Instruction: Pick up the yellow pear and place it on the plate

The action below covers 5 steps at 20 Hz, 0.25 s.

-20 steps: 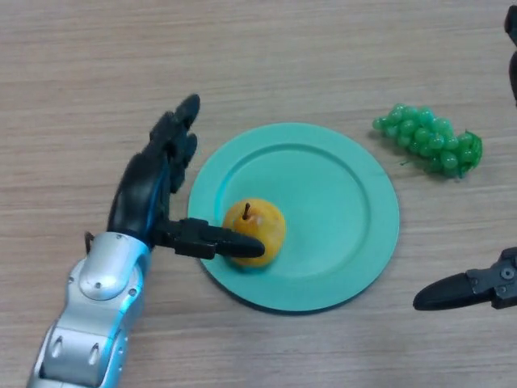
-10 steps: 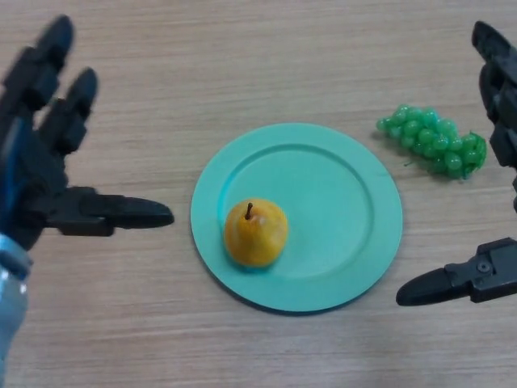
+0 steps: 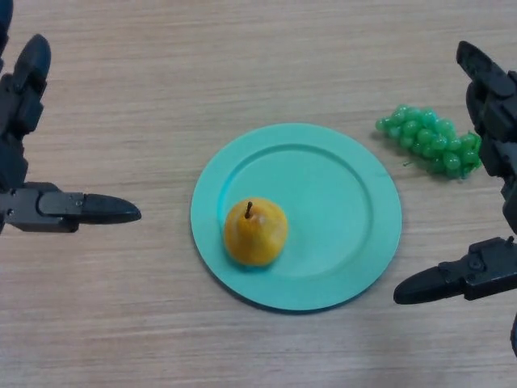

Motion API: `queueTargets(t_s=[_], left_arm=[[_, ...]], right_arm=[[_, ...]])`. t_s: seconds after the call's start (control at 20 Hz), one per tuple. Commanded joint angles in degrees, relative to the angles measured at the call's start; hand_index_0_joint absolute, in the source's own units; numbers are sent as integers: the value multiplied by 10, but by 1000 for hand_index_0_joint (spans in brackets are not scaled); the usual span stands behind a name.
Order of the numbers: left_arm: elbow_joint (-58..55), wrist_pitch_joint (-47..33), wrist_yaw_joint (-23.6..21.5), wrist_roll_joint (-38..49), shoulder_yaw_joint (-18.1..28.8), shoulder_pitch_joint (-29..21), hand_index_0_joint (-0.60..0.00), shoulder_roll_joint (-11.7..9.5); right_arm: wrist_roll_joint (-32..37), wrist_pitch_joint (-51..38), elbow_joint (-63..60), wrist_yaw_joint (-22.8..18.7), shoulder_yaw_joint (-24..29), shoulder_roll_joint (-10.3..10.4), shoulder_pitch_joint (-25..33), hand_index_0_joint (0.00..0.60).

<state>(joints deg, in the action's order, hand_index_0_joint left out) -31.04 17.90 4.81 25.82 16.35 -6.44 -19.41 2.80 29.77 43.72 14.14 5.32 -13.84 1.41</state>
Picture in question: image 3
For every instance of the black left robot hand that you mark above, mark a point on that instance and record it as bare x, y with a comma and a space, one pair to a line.
20, 121

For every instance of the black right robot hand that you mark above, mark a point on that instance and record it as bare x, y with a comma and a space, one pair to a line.
497, 121

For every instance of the yellow pear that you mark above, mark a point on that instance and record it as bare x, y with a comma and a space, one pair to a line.
254, 238

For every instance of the green round plate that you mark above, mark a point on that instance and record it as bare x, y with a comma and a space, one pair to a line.
331, 210

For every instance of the green grape bunch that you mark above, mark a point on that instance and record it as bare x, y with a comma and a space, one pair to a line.
428, 139

